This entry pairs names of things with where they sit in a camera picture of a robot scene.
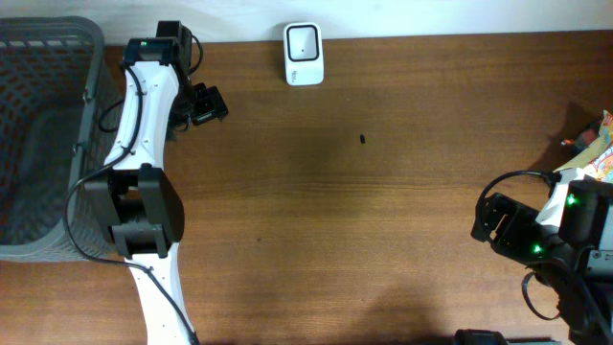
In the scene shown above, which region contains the cream blue snack bag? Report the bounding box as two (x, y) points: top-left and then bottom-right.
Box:
(556, 110), (612, 183)

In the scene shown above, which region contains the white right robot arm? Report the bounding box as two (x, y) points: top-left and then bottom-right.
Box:
(471, 177), (612, 344)

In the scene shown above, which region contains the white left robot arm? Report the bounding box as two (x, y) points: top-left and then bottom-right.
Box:
(82, 21), (229, 344)

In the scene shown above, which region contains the white barcode scanner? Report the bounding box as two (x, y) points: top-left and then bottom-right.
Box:
(283, 22), (325, 86)

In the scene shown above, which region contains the black red snack packet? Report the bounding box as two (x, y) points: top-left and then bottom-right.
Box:
(560, 121), (601, 152)

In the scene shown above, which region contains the grey plastic basket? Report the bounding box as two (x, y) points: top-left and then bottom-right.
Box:
(1, 16), (123, 263)

